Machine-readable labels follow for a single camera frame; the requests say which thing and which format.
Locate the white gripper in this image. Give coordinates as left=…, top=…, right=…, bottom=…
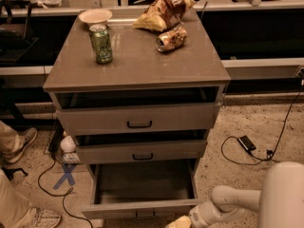
left=165, top=200, right=244, bottom=228

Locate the drawer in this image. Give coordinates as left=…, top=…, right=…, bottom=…
left=76, top=130, right=207, bottom=164
left=57, top=86, right=219, bottom=136
left=83, top=160, right=200, bottom=219

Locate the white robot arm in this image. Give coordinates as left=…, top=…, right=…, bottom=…
left=165, top=161, right=304, bottom=228

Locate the grey drawer cabinet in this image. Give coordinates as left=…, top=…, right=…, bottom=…
left=43, top=8, right=232, bottom=169

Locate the black power adapter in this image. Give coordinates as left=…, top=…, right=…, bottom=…
left=237, top=136, right=257, bottom=152

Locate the white object beside cabinet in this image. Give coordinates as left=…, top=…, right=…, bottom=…
left=60, top=136, right=76, bottom=153

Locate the lower person shoe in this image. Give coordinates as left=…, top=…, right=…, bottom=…
left=22, top=208, right=62, bottom=228

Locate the person shoe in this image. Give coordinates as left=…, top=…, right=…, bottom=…
left=4, top=127, right=38, bottom=164
left=22, top=208, right=62, bottom=228

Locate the upper person shoe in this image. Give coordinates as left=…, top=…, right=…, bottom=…
left=4, top=127, right=38, bottom=164

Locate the crushed lying soda can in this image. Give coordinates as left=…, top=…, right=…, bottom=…
left=156, top=27, right=187, bottom=52

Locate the green soda can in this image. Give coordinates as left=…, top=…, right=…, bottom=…
left=89, top=24, right=113, bottom=64

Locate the chip bag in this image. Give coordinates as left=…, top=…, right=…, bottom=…
left=133, top=0, right=196, bottom=32

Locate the white bowl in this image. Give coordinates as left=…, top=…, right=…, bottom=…
left=78, top=9, right=112, bottom=25

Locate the black chair left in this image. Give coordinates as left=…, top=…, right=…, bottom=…
left=0, top=0, right=38, bottom=64

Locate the black cable left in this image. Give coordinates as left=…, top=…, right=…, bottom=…
left=37, top=157, right=95, bottom=228

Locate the black cable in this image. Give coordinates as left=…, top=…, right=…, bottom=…
left=37, top=157, right=95, bottom=228
left=220, top=79, right=304, bottom=167

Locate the black cable right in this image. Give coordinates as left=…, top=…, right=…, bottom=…
left=220, top=79, right=304, bottom=167

